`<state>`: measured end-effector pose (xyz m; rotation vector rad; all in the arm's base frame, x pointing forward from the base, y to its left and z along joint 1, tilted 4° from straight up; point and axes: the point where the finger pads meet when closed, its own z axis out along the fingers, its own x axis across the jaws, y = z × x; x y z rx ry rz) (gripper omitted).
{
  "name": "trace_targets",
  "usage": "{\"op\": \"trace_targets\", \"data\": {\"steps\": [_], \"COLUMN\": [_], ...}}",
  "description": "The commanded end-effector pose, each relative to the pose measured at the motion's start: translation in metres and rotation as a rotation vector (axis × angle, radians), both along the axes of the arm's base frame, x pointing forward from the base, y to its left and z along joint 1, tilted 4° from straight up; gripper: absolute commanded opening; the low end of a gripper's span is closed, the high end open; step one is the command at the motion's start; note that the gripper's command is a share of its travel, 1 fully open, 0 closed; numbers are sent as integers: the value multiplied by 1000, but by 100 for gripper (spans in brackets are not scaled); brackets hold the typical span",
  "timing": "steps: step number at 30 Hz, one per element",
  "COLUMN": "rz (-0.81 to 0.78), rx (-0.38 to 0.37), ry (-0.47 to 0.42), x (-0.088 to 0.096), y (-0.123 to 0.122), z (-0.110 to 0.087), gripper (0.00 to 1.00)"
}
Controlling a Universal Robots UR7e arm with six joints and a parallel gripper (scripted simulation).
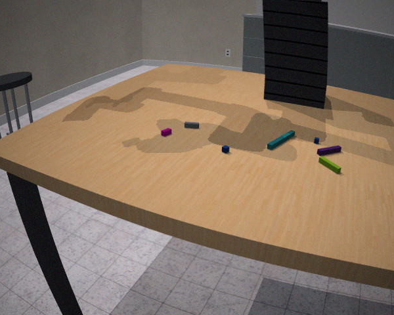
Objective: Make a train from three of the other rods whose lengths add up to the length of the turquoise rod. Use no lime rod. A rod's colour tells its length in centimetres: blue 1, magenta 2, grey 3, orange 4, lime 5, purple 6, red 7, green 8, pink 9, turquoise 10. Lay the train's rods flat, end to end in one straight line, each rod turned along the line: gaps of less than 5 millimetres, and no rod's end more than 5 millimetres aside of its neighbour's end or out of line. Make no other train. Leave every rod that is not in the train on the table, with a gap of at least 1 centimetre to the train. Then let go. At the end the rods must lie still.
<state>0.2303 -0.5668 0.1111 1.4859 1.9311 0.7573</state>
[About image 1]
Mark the turquoise rod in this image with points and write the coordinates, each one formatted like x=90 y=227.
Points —
x=280 y=140

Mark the lime green rod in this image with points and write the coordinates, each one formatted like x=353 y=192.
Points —
x=327 y=163

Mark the purple rod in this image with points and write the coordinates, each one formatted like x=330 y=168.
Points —
x=328 y=150

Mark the small magenta block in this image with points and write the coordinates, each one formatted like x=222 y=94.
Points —
x=166 y=132

